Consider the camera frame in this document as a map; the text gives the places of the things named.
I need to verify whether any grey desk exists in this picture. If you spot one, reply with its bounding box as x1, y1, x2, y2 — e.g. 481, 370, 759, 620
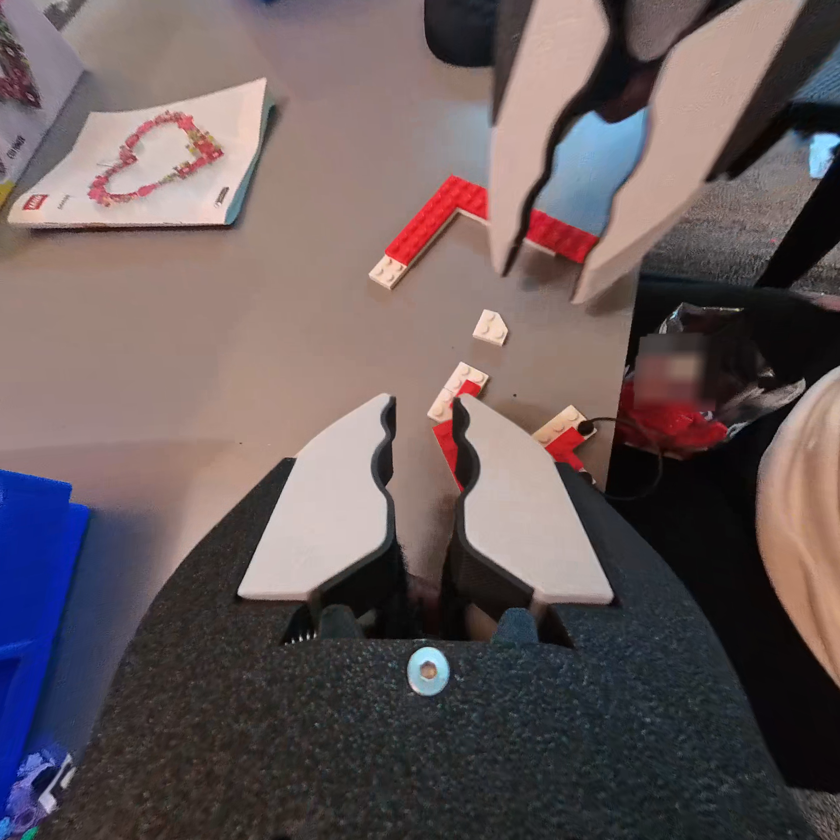
0, 0, 641, 756

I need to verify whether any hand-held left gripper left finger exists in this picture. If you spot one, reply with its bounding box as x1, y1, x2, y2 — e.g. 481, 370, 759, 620
236, 392, 400, 602

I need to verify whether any person's cream sweater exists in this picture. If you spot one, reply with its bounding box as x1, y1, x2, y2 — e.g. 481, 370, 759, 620
755, 367, 840, 691

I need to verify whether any blue plastic bin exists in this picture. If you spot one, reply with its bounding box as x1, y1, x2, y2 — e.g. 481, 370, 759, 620
0, 469, 91, 811

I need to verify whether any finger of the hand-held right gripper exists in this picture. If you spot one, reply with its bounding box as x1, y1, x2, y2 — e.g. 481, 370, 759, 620
571, 0, 834, 306
489, 0, 611, 278

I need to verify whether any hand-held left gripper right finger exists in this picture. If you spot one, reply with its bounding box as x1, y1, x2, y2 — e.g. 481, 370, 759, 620
449, 392, 616, 607

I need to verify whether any red white angled brick piece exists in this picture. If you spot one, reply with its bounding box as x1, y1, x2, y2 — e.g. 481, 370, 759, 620
532, 405, 598, 475

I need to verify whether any small white brick plate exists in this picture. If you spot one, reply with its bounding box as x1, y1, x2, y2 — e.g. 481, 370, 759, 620
472, 308, 509, 347

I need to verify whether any black cable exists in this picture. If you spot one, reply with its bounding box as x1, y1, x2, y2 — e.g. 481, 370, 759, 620
577, 416, 665, 503

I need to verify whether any red and silver foil bag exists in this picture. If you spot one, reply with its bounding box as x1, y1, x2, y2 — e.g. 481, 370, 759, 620
620, 302, 807, 462

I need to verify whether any bag of coloured bricks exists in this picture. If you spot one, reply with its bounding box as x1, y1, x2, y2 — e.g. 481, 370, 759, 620
0, 748, 76, 840

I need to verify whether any black chair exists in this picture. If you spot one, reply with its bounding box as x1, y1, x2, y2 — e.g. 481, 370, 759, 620
423, 0, 501, 68

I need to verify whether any red white L-shaped brick frame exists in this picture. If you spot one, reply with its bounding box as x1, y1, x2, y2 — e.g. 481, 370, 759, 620
369, 175, 601, 291

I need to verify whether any red brick strip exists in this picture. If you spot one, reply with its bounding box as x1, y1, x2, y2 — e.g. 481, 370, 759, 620
431, 420, 468, 493

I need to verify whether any heart picture instruction booklet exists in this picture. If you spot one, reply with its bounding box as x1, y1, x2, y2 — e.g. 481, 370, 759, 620
8, 77, 277, 229

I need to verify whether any white cardboard box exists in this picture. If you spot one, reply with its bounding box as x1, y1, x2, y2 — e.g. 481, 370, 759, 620
0, 0, 86, 212

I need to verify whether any black slanted leg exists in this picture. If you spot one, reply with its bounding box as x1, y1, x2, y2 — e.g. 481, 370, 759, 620
753, 161, 840, 290

